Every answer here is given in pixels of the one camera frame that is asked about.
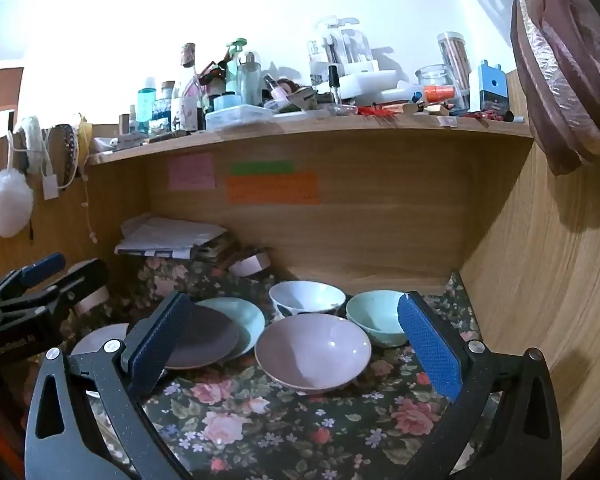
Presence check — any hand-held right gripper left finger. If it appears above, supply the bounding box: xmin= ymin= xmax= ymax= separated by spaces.
xmin=25 ymin=290 xmax=193 ymax=480

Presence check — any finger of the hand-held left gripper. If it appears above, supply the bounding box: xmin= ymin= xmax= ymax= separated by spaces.
xmin=0 ymin=258 xmax=109 ymax=322
xmin=0 ymin=252 xmax=66 ymax=307

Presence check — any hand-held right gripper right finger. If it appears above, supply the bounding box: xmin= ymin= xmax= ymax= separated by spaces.
xmin=397 ymin=291 xmax=563 ymax=480

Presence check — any white plate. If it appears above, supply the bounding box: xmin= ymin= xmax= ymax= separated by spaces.
xmin=71 ymin=323 xmax=131 ymax=359

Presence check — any green bowl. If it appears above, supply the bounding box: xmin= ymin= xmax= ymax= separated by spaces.
xmin=345 ymin=290 xmax=410 ymax=348

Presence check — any green plate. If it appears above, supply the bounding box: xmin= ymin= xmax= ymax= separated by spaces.
xmin=195 ymin=297 xmax=266 ymax=361

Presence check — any pink bowl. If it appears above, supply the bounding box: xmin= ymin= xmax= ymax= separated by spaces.
xmin=254 ymin=313 xmax=372 ymax=395

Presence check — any white bowl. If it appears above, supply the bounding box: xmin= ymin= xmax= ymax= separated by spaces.
xmin=269 ymin=280 xmax=346 ymax=318

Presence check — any pink mug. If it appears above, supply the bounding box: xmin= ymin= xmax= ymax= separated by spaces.
xmin=67 ymin=260 xmax=112 ymax=316

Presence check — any white fluffy pompom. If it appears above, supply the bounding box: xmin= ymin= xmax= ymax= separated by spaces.
xmin=0 ymin=169 xmax=34 ymax=239

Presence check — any stack of white papers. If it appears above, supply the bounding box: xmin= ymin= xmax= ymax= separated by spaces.
xmin=114 ymin=213 xmax=229 ymax=260

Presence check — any pile of notebooks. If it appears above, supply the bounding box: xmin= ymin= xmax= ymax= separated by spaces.
xmin=192 ymin=234 xmax=242 ymax=269

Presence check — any yellow hanging pouch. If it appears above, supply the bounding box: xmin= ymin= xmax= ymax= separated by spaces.
xmin=75 ymin=114 xmax=92 ymax=167

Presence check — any floral tablecloth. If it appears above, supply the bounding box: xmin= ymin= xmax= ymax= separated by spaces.
xmin=55 ymin=245 xmax=496 ymax=480

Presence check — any white cosmetic tube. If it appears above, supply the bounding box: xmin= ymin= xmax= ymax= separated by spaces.
xmin=117 ymin=132 xmax=149 ymax=150

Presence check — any pink sticky note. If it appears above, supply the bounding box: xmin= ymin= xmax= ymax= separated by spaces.
xmin=168 ymin=152 xmax=216 ymax=191

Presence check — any short blue glass bottle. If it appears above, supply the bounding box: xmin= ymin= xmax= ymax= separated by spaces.
xmin=150 ymin=94 xmax=174 ymax=134

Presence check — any tall blue liquid bottle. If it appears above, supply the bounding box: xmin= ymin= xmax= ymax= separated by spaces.
xmin=137 ymin=77 xmax=157 ymax=124

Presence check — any orange sticky note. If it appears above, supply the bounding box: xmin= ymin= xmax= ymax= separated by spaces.
xmin=226 ymin=172 xmax=321 ymax=205

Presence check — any clear labelled glass bottle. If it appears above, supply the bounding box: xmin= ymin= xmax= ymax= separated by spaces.
xmin=172 ymin=42 xmax=206 ymax=131

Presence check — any green sticky note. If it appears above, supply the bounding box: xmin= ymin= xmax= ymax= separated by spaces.
xmin=229 ymin=160 xmax=295 ymax=176

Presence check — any clear plastic container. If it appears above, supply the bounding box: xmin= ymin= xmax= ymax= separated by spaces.
xmin=205 ymin=104 xmax=276 ymax=133

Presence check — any orange capped tube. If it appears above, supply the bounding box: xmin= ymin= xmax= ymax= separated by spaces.
xmin=423 ymin=84 xmax=456 ymax=102

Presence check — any blue pencil sharpener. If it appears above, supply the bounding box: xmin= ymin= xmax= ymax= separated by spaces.
xmin=477 ymin=59 xmax=511 ymax=116

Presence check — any green pump bottle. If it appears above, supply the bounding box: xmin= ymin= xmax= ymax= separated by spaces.
xmin=224 ymin=38 xmax=249 ymax=97

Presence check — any clear bottle silver cap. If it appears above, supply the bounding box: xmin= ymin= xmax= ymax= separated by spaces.
xmin=237 ymin=52 xmax=263 ymax=106

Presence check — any empty glass jar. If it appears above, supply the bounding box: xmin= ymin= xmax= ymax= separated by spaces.
xmin=414 ymin=63 xmax=454 ymax=99

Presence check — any black capped clear tube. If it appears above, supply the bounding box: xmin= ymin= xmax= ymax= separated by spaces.
xmin=328 ymin=64 xmax=342 ymax=106

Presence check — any pink cosmetic bottle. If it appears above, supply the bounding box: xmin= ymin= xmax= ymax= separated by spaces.
xmin=264 ymin=74 xmax=289 ymax=103

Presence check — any clear jar of pencils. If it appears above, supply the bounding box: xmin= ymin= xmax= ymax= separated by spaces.
xmin=437 ymin=32 xmax=471 ymax=107

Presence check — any packaged makeup brush set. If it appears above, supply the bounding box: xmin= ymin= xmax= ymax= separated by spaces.
xmin=308 ymin=16 xmax=379 ymax=87

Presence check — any pink curtain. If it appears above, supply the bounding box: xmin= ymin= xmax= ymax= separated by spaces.
xmin=436 ymin=0 xmax=600 ymax=177

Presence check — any white beaded cord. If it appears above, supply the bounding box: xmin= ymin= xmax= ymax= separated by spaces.
xmin=81 ymin=164 xmax=99 ymax=244

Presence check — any wooden wall cabinet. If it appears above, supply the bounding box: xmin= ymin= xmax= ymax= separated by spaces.
xmin=0 ymin=60 xmax=25 ymax=116

